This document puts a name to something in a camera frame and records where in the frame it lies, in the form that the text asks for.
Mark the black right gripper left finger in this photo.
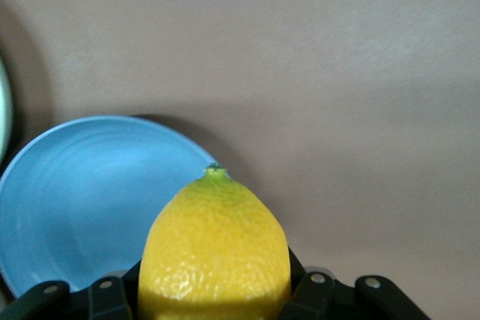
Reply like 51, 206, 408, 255
0, 259, 141, 320

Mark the yellow lemon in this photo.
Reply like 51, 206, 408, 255
136, 162, 293, 320

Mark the blue plate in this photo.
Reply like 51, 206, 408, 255
0, 115, 219, 298

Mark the pale green plate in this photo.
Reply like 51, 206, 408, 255
0, 53, 14, 163

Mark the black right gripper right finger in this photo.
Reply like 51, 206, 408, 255
286, 247, 432, 320

